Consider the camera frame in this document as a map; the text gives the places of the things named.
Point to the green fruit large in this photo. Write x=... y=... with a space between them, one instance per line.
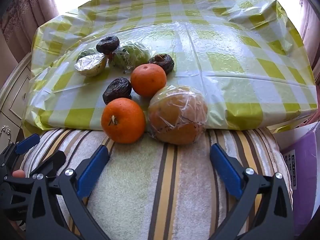
x=129 y=55

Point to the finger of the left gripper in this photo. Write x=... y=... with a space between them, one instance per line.
x=48 y=163
x=13 y=151

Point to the large plastic orange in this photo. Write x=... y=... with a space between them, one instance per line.
x=177 y=115

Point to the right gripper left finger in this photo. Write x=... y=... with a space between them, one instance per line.
x=74 y=185

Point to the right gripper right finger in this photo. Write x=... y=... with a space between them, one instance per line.
x=274 y=217

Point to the dark dried fruit front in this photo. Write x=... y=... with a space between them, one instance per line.
x=118 y=88

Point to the pink patterned curtain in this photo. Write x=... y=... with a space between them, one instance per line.
x=20 y=22

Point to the dark dried fruit top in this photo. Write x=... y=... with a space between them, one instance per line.
x=108 y=45

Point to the striped fabric seat cover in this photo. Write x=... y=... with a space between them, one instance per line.
x=152 y=190

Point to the green fruit small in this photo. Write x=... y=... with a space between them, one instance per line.
x=86 y=52

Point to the yellow halved fruit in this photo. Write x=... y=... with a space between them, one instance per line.
x=91 y=65

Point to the yellow checkered plastic tablecloth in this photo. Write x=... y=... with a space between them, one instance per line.
x=245 y=57

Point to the purple cardboard box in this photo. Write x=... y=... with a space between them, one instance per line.
x=300 y=149

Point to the dark dried fruit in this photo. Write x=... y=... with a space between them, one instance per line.
x=165 y=61
x=118 y=88
x=108 y=45

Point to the person's left hand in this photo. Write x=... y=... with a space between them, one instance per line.
x=18 y=174

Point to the orange tangerine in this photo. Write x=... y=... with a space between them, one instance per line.
x=123 y=121
x=148 y=79

